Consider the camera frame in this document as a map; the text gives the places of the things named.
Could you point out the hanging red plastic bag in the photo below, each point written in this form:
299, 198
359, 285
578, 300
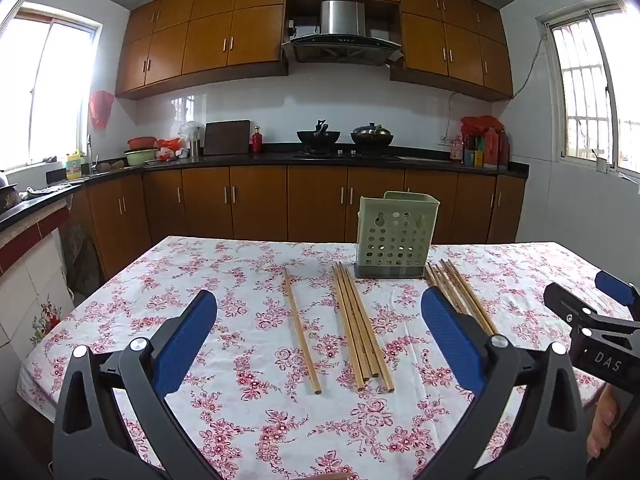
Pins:
101, 107

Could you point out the gas stove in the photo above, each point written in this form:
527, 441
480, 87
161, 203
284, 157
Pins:
345, 154

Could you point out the dark cloth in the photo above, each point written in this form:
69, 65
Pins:
80, 255

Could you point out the red jugs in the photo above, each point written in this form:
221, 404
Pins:
496, 149

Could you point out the green basin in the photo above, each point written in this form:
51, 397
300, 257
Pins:
141, 157

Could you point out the colourful boxes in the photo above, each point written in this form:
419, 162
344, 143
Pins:
474, 155

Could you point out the steel range hood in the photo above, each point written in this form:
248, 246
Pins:
340, 20

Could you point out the wooden chopstick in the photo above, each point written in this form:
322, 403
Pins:
472, 296
447, 287
301, 330
347, 327
360, 321
370, 329
352, 320
431, 276
462, 295

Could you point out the metal faucet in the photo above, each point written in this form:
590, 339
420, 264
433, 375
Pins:
91, 152

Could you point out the plain sliding window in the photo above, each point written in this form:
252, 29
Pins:
50, 90

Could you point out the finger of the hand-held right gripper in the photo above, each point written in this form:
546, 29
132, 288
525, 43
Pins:
567, 302
615, 286

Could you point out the white plastic bag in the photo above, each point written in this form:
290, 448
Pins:
191, 132

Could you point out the black kitchen countertop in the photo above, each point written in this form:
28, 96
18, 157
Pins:
225, 159

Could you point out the yellow dish soap bottle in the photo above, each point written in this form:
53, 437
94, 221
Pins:
74, 166

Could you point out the wooden base cabinets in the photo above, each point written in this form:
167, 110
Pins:
260, 205

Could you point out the black wok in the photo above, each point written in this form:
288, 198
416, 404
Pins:
318, 136

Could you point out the wooden wall cabinets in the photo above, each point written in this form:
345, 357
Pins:
215, 35

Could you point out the barred sliding window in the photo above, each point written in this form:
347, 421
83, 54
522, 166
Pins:
590, 85

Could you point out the red bottle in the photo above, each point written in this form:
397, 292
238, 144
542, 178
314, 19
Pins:
257, 142

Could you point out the red basin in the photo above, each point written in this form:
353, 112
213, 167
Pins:
142, 142

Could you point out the dark cutting board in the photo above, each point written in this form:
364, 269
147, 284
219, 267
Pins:
226, 137

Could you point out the large red plastic bag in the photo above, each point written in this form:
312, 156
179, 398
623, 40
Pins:
482, 123

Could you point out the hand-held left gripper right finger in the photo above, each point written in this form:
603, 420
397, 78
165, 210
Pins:
452, 340

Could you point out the pink packet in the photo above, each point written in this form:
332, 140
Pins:
456, 149

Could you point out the dark metal pot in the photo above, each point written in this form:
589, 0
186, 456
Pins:
7, 196

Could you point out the person's right hand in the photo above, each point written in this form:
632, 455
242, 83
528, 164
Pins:
602, 420

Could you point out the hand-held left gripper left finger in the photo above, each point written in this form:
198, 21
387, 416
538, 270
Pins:
182, 340

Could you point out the dark lidded pot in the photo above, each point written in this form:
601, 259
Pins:
371, 135

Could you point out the green perforated chopstick holder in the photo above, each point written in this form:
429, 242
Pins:
395, 240

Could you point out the red floral tablecloth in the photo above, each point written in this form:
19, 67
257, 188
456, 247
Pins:
240, 410

